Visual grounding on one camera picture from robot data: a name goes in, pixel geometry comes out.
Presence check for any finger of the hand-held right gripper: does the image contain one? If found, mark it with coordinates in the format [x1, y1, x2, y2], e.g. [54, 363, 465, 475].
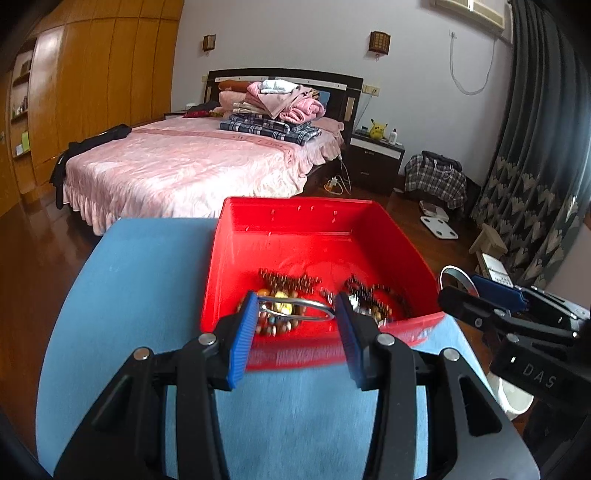
[438, 286, 580, 344]
[471, 274, 591, 321]

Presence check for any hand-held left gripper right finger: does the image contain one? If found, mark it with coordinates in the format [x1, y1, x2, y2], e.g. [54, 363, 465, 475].
[333, 293, 541, 480]

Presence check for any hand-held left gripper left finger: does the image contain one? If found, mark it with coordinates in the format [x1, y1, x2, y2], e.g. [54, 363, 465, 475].
[53, 291, 259, 480]

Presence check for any wide silver bangle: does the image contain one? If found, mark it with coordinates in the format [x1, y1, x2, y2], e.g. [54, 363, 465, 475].
[438, 265, 478, 296]

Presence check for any black bead bracelet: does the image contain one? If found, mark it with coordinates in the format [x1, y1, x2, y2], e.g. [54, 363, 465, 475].
[344, 274, 411, 324]

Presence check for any thin silver bangle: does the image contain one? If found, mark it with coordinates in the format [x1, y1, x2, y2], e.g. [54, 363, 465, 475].
[256, 298, 334, 322]

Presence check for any brown bead necklace amber pendant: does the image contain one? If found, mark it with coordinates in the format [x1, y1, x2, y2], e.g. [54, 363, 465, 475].
[259, 270, 324, 292]

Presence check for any red plastic bin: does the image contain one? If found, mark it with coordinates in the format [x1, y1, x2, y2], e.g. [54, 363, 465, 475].
[201, 196, 446, 372]

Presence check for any white printed box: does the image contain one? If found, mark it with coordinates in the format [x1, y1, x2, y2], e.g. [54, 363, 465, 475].
[475, 253, 514, 284]

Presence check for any wooden stool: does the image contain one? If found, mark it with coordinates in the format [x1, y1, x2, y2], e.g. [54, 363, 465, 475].
[468, 224, 509, 257]

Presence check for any white bathroom scale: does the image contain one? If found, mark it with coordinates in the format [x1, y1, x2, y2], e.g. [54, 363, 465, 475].
[420, 217, 459, 239]

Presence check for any white flat box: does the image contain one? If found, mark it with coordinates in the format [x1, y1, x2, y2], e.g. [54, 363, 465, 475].
[419, 200, 448, 220]

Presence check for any plaid bag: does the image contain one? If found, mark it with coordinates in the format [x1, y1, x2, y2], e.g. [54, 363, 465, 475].
[405, 151, 468, 213]

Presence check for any dark patterned curtain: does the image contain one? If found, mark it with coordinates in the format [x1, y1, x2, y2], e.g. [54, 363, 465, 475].
[471, 0, 591, 287]

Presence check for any dark nightstand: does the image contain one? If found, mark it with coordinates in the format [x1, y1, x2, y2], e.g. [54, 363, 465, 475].
[346, 129, 406, 195]

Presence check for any bed with pink bedspread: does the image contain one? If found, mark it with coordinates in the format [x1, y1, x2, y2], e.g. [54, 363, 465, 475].
[60, 69, 365, 236]

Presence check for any plaid folded blanket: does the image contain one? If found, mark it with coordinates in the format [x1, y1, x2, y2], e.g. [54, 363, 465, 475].
[219, 114, 322, 146]

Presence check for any dark red garment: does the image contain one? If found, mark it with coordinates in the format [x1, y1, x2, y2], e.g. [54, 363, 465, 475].
[184, 102, 222, 118]

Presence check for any pile of pink folded clothes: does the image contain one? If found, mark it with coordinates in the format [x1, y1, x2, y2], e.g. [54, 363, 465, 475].
[218, 79, 326, 123]

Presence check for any black garment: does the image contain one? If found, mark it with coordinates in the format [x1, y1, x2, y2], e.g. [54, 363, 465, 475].
[50, 124, 132, 208]

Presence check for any white air conditioner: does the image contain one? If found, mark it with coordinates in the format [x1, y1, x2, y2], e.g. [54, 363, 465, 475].
[434, 0, 506, 31]

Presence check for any wooden wardrobe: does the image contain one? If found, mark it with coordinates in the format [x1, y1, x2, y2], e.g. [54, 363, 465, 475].
[0, 0, 185, 217]

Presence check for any white wall cable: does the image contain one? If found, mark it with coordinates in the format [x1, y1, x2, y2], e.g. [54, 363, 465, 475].
[449, 28, 497, 95]

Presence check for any large wooden wall lamp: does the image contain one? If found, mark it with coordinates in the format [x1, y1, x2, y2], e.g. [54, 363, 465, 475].
[369, 31, 392, 56]

